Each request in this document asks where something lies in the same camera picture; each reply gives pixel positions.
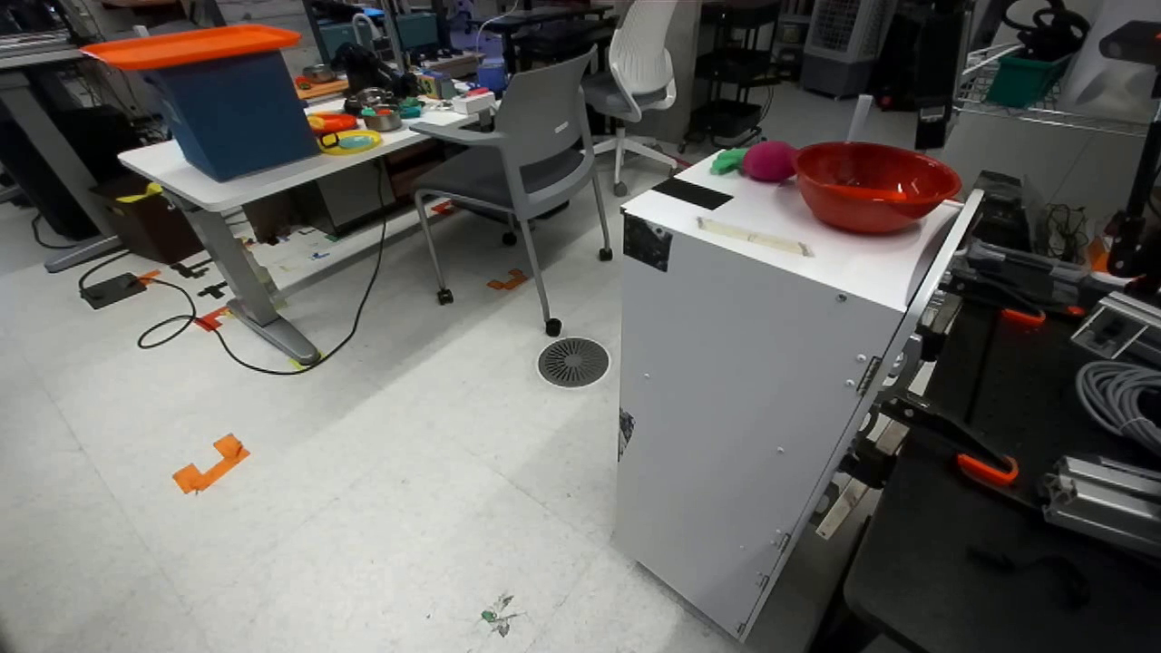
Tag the orange yellow toy pile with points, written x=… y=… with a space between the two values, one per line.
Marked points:
x=333 y=126

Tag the silver metal mount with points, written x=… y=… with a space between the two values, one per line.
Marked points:
x=1119 y=328

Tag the grey office chair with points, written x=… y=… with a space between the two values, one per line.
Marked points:
x=531 y=120

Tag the orange red plastic bowl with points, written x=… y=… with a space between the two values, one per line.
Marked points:
x=872 y=202

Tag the white work table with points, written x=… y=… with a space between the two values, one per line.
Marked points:
x=193 y=174

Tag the silver aluminium extrusion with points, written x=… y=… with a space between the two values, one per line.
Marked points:
x=1100 y=496

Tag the blue storage bin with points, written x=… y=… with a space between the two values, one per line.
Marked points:
x=236 y=115

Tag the brown cardboard box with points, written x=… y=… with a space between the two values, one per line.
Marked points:
x=157 y=231

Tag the light swivel chair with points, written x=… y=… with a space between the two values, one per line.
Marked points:
x=639 y=56

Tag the orange bin lid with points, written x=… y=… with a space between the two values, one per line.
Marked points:
x=193 y=46

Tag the round grey floor drain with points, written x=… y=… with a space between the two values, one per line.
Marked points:
x=574 y=365

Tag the beige masking tape strip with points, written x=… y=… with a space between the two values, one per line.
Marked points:
x=748 y=238

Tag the green bin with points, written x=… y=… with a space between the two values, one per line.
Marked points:
x=1027 y=80

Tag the black power brick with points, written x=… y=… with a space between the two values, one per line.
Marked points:
x=113 y=290

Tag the black perforated mounting board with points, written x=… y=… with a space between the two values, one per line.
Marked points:
x=967 y=568

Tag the white toy cabinet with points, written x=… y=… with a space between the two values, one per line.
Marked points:
x=727 y=401

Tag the orange floor tape bracket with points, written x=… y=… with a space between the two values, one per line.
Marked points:
x=201 y=474

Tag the purple plush toy green leaf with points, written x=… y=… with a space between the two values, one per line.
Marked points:
x=770 y=161

